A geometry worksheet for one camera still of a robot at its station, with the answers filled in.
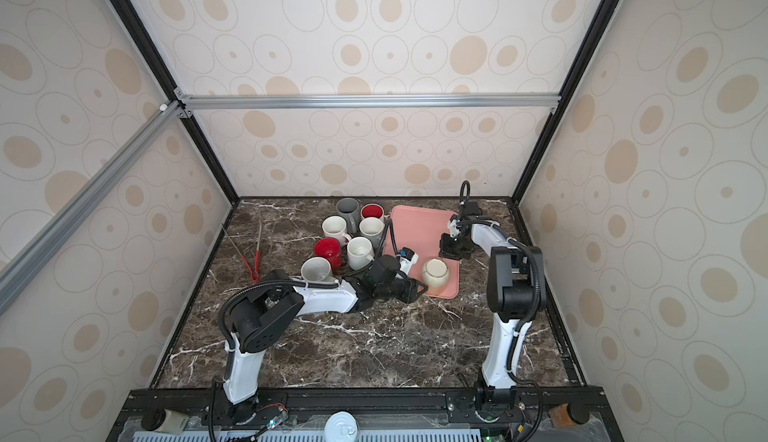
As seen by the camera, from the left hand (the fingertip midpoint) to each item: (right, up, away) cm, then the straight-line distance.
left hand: (431, 284), depth 86 cm
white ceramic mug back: (-23, +7, +15) cm, 28 cm away
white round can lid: (-23, -28, -20) cm, 41 cm away
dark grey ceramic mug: (-26, +23, +18) cm, 39 cm away
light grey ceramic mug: (-18, +16, +18) cm, 30 cm away
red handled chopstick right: (-56, +2, +11) cm, 57 cm away
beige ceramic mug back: (+1, +3, +2) cm, 4 cm away
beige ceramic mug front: (-35, +3, +6) cm, 35 cm away
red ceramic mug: (-32, +9, +12) cm, 36 cm away
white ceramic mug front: (-18, +22, +20) cm, 35 cm away
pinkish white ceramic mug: (-31, +17, +16) cm, 39 cm away
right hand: (+6, +8, +14) cm, 17 cm away
